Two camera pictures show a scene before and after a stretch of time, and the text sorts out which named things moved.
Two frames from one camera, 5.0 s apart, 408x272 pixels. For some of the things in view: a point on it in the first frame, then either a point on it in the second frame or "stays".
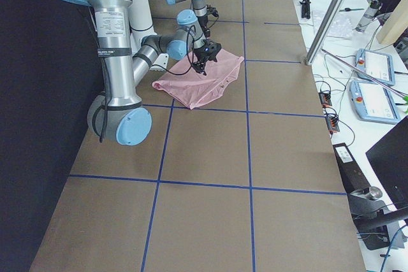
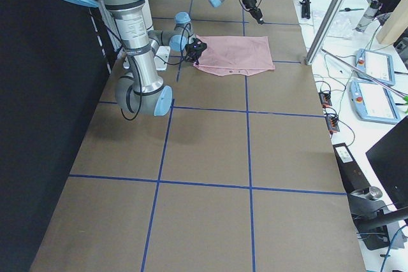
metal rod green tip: (378, 82) stays
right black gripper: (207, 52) -> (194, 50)
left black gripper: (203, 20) -> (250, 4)
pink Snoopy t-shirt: (187, 83) -> (227, 54)
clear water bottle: (370, 13) stays
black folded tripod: (305, 7) stays
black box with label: (354, 178) stays
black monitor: (389, 158) stays
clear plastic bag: (342, 25) stays
